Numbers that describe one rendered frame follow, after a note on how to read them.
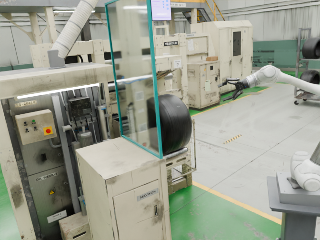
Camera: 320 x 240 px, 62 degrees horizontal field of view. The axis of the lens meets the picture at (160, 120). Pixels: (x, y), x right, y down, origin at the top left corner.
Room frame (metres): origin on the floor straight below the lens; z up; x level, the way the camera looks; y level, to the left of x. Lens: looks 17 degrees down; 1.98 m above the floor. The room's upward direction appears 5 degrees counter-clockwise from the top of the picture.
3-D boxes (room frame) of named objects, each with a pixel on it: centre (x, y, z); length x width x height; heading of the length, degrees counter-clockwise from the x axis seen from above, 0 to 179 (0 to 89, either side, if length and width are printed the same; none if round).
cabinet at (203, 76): (7.34, -1.26, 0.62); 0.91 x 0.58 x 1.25; 131
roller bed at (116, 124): (2.67, 0.37, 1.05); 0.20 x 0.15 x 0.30; 122
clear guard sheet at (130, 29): (1.72, 0.15, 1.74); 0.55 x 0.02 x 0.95; 32
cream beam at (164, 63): (2.78, 0.03, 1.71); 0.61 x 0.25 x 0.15; 122
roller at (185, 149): (2.35, -0.09, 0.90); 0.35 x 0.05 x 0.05; 122
